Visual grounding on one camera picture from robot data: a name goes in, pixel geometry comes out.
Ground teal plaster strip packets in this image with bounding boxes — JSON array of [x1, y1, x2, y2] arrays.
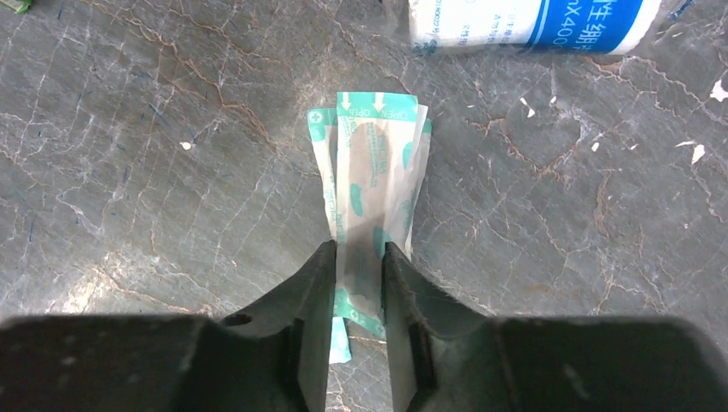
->
[[306, 92, 432, 364]]

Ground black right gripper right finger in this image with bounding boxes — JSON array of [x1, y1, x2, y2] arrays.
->
[[382, 243, 727, 411]]

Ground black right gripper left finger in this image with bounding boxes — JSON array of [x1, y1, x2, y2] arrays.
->
[[1, 241, 337, 411]]

